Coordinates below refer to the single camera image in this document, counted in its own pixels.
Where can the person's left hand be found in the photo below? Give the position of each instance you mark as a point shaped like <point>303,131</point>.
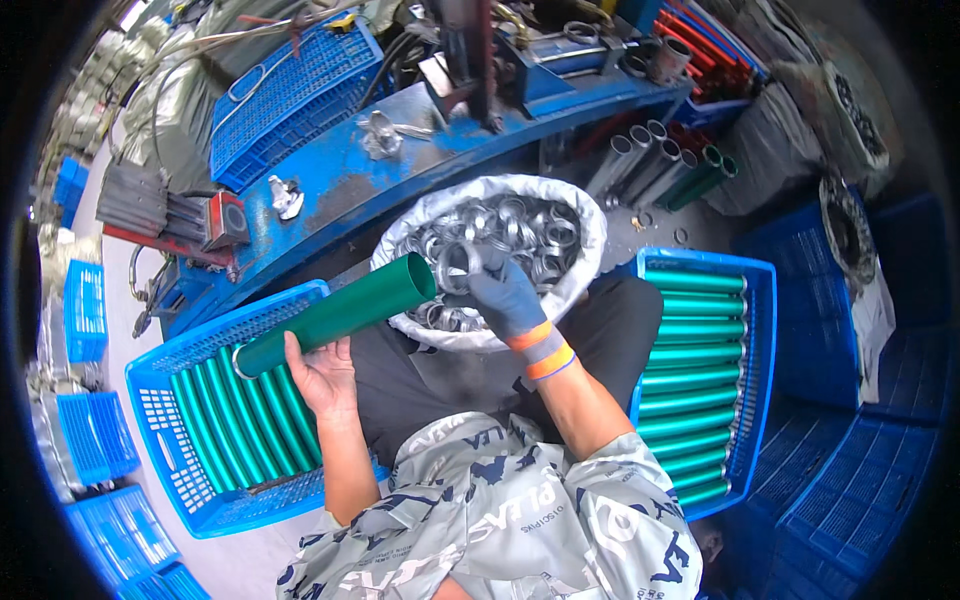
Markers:
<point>326,379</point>

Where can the person's right hand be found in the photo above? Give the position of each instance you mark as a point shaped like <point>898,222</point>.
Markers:
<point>506,300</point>

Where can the person's right fingers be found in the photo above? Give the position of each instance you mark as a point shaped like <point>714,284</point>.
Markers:
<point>489,268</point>

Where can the green metal tube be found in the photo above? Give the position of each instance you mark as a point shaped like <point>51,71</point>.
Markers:
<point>337,315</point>

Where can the heap of metal rings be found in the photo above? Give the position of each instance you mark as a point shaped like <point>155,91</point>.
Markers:
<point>525,229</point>

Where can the white woven sack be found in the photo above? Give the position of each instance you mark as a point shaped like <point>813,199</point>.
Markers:
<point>581,270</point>

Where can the person's legs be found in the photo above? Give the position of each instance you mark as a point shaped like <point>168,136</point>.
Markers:
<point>442,382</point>

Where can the blue metal machine table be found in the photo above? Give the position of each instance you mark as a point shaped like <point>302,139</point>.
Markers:
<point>360,187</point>

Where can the crumpled silver metal part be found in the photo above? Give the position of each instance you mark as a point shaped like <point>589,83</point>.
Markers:
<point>381,135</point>

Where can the bundle of silver tubes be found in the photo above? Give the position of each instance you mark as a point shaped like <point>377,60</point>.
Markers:
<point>645,161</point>

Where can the blue hydraulic machine block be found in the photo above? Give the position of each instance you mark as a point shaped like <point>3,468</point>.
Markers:
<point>555,67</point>

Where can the small silver metal part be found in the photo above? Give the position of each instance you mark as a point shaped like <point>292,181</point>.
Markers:
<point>286,197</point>

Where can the dark press machine column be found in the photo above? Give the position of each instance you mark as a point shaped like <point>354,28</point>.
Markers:
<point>469,52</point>

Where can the dark green tube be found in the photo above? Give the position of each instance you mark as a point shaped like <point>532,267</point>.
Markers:
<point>709,187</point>
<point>694,180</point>

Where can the row of green tubes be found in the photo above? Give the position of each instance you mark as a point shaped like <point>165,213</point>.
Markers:
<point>240,420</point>
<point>690,375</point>

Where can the person's body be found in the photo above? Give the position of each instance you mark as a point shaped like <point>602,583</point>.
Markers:
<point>495,517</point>

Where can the blue perforated plastic crate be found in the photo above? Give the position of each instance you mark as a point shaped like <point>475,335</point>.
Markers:
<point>300,97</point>

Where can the grey metal cylinder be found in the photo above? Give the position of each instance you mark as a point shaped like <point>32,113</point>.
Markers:
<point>667,60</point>

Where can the stack of red tubes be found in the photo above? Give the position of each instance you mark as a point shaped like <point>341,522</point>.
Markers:
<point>705,45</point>

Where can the red and grey motor block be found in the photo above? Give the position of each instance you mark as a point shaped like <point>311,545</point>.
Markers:
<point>176,206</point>

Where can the grey tarpaulin cover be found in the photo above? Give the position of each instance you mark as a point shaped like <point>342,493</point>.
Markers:
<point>180,82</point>

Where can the sack of metal rings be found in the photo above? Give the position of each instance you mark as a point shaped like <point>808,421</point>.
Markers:
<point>851,232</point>
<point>847,120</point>

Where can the stack of empty blue crates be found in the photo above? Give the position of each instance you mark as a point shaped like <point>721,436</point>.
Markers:
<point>847,465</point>

